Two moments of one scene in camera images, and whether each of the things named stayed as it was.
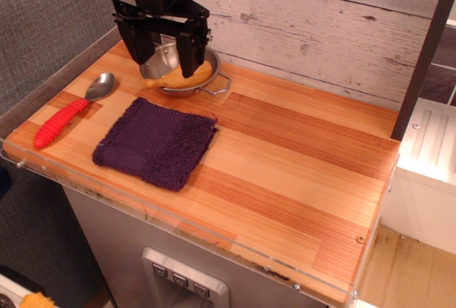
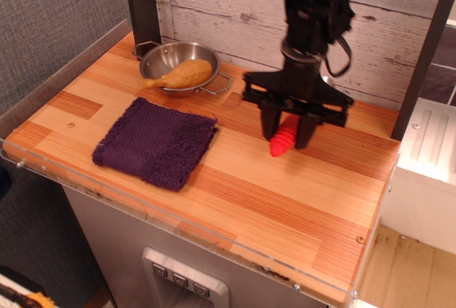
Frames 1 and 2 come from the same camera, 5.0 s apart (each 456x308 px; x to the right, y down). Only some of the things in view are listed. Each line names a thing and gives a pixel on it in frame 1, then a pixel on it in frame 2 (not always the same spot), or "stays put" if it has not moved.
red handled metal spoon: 100,85 → 285,137
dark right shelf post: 425,53 stays put
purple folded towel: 162,144 stays put
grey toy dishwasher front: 144,263 stays put
